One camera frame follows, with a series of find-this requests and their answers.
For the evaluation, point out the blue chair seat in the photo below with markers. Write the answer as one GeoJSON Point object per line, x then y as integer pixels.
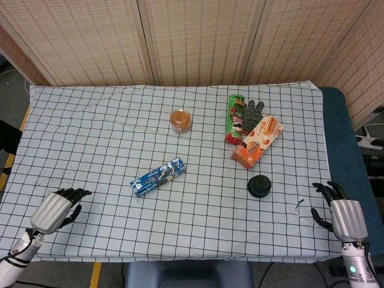
{"type": "Point", "coordinates": [189, 274]}

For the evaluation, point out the blue padded table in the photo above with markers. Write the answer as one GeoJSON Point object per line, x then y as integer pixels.
{"type": "Point", "coordinates": [348, 144]}

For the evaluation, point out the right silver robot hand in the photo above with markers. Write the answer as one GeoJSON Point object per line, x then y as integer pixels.
{"type": "Point", "coordinates": [349, 217]}

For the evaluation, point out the black round puck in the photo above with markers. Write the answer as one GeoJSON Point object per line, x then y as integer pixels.
{"type": "Point", "coordinates": [259, 193]}

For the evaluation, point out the black object beside table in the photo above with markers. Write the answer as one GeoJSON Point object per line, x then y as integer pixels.
{"type": "Point", "coordinates": [9, 136]}

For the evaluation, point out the green chips can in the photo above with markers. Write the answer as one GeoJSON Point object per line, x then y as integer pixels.
{"type": "Point", "coordinates": [235, 120]}

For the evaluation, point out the checkered white tablecloth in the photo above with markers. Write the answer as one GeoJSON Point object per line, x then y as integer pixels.
{"type": "Point", "coordinates": [150, 210]}

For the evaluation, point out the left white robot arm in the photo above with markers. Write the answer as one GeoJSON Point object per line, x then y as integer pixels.
{"type": "Point", "coordinates": [18, 255]}

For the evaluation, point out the bamboo folding screen panel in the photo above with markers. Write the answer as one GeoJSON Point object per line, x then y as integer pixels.
{"type": "Point", "coordinates": [75, 39]}
{"type": "Point", "coordinates": [363, 75]}
{"type": "Point", "coordinates": [300, 39]}
{"type": "Point", "coordinates": [204, 39]}

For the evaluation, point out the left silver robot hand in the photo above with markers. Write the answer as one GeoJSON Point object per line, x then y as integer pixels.
{"type": "Point", "coordinates": [49, 210]}

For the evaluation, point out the peanut butter jar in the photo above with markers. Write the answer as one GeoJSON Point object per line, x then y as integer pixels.
{"type": "Point", "coordinates": [181, 121]}

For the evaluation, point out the black box on floor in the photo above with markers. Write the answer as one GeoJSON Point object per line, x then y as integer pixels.
{"type": "Point", "coordinates": [376, 166]}

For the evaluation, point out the orange biscuit box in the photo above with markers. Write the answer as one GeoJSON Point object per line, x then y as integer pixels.
{"type": "Point", "coordinates": [255, 144]}

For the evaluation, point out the blue cookie package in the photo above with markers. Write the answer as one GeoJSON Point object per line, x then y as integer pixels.
{"type": "Point", "coordinates": [157, 177]}

